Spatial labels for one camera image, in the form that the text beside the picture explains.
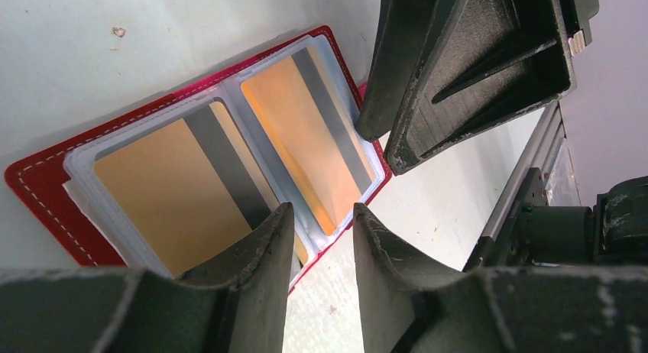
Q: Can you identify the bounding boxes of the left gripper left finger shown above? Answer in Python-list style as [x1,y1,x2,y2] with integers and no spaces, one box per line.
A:
[1,203,294,352]

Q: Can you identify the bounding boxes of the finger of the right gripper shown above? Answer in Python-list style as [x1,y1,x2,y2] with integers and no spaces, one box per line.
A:
[355,0,456,141]

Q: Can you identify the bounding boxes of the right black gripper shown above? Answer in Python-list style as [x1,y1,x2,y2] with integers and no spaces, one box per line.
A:
[384,0,600,175]

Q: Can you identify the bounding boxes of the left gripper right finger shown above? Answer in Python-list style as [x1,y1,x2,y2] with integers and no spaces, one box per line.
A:
[353,203,647,352]

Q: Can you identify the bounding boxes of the gold credit card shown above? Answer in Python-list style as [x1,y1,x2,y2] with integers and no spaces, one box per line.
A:
[241,45,377,236]
[93,100,280,277]

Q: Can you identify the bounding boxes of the red leather card holder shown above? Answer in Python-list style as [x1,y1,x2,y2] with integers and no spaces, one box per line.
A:
[5,25,392,286]

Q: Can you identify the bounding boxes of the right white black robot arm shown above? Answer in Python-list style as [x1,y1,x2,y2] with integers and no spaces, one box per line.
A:
[356,0,647,270]

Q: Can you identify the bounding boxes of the aluminium frame rail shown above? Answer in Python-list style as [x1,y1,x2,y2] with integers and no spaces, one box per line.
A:
[481,102,565,239]

